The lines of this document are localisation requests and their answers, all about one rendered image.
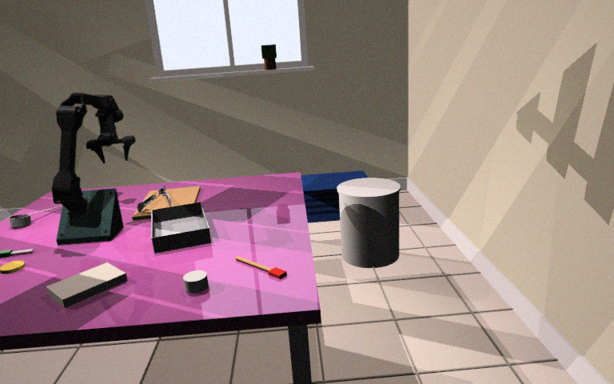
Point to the yellow flat disc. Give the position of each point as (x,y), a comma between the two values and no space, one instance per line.
(11,267)

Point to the light wooden cutting board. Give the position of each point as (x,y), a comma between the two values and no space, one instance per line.
(178,196)

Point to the green and white flat bar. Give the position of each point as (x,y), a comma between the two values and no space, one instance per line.
(6,253)

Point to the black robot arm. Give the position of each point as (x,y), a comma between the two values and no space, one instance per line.
(66,185)

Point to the white flat rectangular slab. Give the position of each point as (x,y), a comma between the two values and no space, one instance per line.
(85,284)

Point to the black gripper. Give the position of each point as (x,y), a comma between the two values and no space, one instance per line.
(127,140)

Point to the grey cylinder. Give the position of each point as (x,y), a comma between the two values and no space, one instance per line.
(195,281)

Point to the grey saucepan with long handle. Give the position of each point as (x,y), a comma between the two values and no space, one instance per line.
(23,219)

